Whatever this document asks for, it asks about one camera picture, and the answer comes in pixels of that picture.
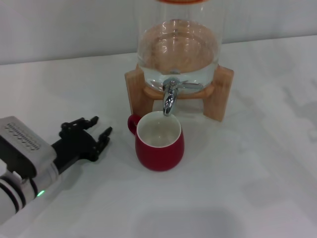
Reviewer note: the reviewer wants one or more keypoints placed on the chrome dispenser faucet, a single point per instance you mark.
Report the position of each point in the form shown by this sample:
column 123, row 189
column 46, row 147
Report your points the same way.
column 169, row 100

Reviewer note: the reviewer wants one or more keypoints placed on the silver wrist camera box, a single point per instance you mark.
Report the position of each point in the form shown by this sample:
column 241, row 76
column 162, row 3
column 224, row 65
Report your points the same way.
column 22, row 146

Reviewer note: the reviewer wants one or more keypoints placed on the red ceramic cup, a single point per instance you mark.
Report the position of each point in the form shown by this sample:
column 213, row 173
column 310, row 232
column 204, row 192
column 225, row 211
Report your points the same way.
column 161, row 156

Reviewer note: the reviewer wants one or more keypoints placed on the wooden dispenser stand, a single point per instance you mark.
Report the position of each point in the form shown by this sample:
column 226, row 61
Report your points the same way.
column 138, row 99

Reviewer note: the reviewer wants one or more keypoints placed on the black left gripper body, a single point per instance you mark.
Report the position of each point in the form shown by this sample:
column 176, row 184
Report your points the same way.
column 76, row 146

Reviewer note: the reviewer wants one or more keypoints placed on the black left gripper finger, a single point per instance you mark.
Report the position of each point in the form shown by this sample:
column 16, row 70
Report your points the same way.
column 102, row 143
column 79, row 124

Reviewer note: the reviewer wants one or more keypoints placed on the clear glass water dispenser jar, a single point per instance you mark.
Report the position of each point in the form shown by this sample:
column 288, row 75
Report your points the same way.
column 178, row 49

